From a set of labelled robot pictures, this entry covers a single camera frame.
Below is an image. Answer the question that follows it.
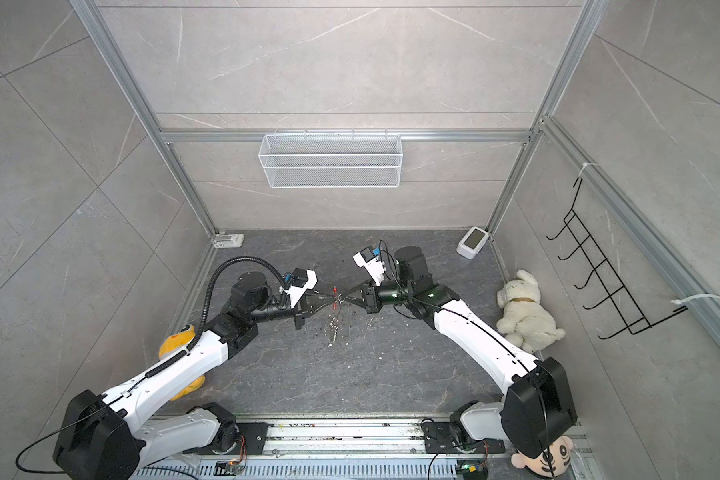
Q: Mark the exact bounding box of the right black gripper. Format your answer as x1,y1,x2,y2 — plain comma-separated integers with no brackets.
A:
343,275,416,315

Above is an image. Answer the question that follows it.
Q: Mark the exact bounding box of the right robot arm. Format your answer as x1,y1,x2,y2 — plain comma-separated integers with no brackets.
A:
342,246,578,458

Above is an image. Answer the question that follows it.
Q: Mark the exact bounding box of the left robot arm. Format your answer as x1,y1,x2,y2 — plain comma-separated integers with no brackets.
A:
51,256,318,479

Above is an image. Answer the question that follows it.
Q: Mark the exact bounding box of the white digital timer device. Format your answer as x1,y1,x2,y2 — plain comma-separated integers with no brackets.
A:
456,226,490,260

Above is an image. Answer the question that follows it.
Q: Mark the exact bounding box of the yellow plush duck toy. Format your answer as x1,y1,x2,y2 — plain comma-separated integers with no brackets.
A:
158,323,208,402

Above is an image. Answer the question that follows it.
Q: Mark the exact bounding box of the white plush dog toy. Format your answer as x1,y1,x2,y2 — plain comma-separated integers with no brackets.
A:
496,269,566,354

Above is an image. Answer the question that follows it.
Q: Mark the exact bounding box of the beige plush doll striped shirt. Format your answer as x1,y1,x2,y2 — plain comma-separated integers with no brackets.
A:
511,436,574,479

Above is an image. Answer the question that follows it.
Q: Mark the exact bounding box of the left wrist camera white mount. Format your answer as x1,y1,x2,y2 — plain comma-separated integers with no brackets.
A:
284,268,317,308

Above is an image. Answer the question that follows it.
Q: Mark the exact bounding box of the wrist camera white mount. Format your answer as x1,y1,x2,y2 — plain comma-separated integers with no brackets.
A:
284,268,317,308
352,246,386,286

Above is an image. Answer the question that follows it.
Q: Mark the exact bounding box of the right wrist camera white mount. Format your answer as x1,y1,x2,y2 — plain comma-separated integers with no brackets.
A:
352,246,386,286

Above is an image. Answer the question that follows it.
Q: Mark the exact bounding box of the white wall socket box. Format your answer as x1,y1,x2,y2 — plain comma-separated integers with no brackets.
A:
212,233,244,249

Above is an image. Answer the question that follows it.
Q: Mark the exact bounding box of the white wire mesh basket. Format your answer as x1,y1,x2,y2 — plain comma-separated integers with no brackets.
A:
258,133,404,189

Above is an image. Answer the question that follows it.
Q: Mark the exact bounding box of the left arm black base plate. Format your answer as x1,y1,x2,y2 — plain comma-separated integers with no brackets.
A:
195,422,269,456

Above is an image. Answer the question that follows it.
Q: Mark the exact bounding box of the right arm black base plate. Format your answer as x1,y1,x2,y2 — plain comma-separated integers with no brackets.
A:
419,418,506,455

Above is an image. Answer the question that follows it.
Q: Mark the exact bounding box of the black wire hook rack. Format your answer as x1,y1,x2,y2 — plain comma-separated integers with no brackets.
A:
545,178,688,341

